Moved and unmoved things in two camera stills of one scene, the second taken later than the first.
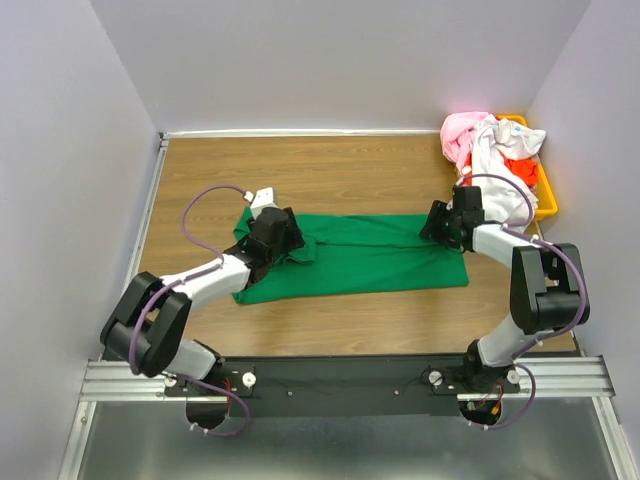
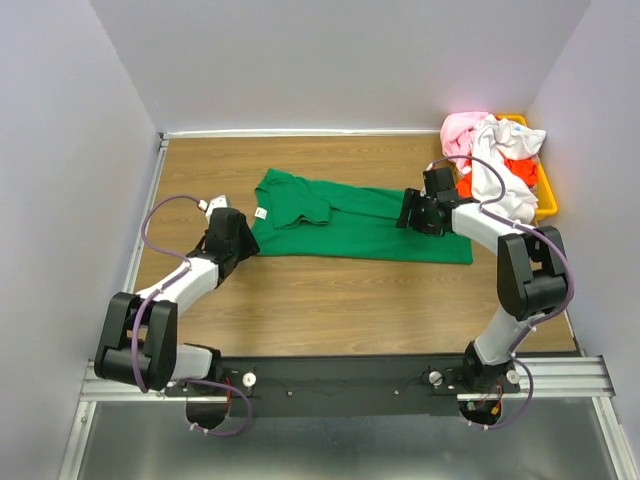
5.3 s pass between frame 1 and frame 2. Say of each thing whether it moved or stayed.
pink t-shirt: stayed
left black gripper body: moved
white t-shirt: stayed
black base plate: stayed
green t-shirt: moved
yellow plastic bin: stayed
